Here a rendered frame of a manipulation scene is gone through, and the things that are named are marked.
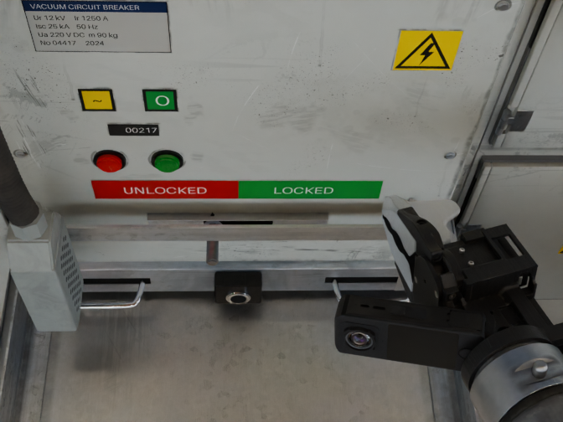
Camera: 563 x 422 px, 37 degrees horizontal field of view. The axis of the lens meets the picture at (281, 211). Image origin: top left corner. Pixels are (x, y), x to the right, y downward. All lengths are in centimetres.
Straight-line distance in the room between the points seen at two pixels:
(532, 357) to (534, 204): 88
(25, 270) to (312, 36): 38
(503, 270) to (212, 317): 53
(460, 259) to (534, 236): 90
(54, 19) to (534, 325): 46
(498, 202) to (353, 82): 70
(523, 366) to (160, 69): 41
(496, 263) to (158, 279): 53
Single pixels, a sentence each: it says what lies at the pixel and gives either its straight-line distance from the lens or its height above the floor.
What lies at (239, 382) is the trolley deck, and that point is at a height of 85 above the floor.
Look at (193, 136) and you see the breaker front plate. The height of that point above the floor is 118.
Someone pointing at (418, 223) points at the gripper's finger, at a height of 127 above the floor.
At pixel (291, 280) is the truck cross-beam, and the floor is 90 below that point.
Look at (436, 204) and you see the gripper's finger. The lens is 75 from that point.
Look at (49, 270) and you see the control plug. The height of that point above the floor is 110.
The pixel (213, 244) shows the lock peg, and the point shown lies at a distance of 96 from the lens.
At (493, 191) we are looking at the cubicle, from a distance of 143.
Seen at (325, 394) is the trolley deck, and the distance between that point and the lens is 108.
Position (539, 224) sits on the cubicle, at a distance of 155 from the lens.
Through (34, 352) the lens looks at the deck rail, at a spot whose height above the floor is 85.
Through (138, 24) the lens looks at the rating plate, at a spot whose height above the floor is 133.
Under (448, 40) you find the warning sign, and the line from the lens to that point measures 77.
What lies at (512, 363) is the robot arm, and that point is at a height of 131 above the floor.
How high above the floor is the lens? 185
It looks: 57 degrees down
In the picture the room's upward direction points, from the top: 5 degrees clockwise
